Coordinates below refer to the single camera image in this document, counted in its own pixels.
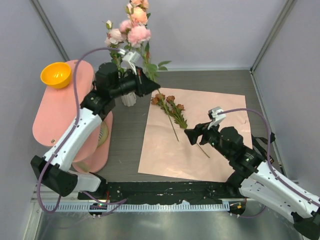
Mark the black mounting base plate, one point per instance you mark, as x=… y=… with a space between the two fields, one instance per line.
x=168 y=192

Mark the orange plastic bowl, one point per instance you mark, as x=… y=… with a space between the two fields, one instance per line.
x=56 y=75

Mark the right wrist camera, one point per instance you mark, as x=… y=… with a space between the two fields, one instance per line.
x=216 y=116

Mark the pink flower bouquet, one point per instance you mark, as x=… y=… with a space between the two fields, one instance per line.
x=166 y=150

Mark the white ribbed ceramic vase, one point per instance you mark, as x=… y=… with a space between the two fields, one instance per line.
x=129 y=99

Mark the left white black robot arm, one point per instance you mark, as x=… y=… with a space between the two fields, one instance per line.
x=53 y=169

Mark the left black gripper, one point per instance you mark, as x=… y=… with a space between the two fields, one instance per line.
x=144 y=85

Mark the peach rose stem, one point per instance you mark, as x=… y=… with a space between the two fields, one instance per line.
x=136 y=11

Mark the pink tiered wooden shelf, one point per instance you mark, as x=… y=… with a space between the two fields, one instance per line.
x=56 y=112

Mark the pink rose bud stem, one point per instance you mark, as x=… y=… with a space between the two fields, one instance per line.
x=137 y=37

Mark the red leafy flower stem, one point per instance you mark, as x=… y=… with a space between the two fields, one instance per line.
x=174 y=111

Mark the slotted white cable duct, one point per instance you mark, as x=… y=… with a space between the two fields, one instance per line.
x=126 y=208

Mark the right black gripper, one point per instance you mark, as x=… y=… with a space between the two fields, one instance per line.
x=200 y=129

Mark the pale pink rose stem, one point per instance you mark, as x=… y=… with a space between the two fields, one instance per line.
x=114 y=38

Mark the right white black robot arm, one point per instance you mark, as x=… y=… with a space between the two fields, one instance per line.
x=254 y=179

